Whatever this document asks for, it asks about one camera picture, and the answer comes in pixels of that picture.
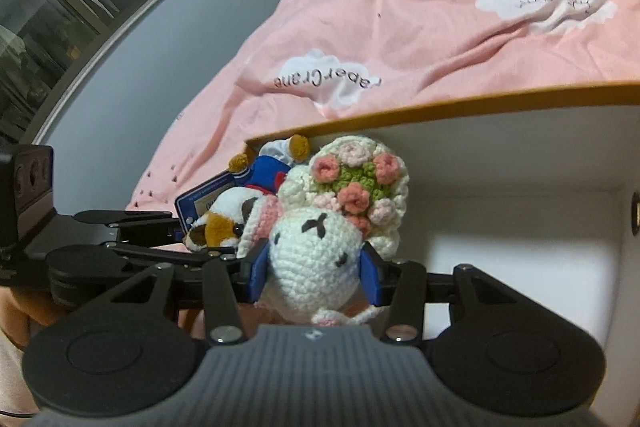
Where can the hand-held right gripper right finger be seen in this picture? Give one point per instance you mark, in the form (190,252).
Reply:
(371,282)

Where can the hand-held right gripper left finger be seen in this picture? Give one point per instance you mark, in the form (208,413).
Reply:
(257,279)

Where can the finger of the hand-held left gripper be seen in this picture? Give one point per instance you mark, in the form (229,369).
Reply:
(150,254)
(140,221)

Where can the white crochet sheep doll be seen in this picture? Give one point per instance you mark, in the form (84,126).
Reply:
(310,257)

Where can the blue paper tag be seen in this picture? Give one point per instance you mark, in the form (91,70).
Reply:
(200,202)

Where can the white brown cat plush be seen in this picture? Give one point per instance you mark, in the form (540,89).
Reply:
(225,212)

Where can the brown sailor plush toy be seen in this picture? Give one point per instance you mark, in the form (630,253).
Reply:
(265,172)

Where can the orange cardboard box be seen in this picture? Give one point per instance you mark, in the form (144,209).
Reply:
(500,157)

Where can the person's left forearm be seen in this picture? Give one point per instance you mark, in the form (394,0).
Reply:
(25,309)

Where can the person's pink clothing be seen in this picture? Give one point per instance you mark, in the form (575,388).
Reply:
(12,372)

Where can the pink cloud print blanket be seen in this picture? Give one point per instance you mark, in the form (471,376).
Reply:
(400,32)

